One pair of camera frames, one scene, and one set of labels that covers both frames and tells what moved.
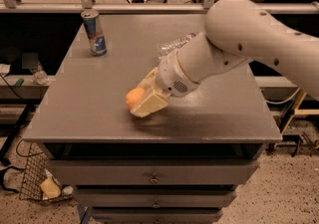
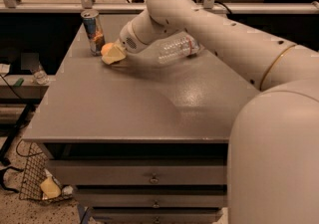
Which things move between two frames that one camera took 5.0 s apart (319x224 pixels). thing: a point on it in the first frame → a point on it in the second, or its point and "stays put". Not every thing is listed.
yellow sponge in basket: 50,187 stays put
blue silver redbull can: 93,26 stays put
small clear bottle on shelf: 40,76 stays put
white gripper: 169,75 → 128,39
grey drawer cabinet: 178,164 stays put
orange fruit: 134,96 → 106,48
